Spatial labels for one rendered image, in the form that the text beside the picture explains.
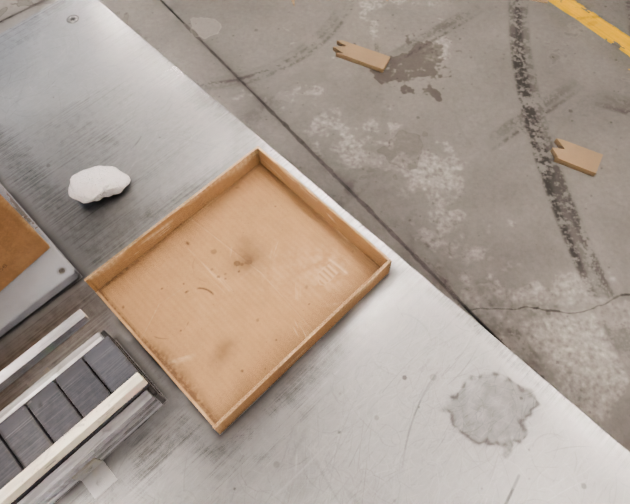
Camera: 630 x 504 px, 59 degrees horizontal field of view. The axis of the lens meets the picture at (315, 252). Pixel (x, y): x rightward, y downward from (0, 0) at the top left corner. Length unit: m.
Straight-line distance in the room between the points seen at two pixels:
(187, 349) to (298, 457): 0.19
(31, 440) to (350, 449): 0.36
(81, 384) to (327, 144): 1.38
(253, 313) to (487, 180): 1.30
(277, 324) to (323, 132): 1.28
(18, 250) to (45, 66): 0.39
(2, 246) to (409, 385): 0.53
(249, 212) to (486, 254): 1.09
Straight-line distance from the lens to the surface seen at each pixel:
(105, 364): 0.71
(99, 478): 0.73
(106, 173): 0.86
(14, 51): 1.13
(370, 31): 2.28
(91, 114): 0.97
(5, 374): 0.66
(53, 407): 0.72
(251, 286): 0.75
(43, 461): 0.67
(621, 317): 1.83
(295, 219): 0.79
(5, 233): 0.77
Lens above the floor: 1.52
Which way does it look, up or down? 64 degrees down
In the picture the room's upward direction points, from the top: 1 degrees counter-clockwise
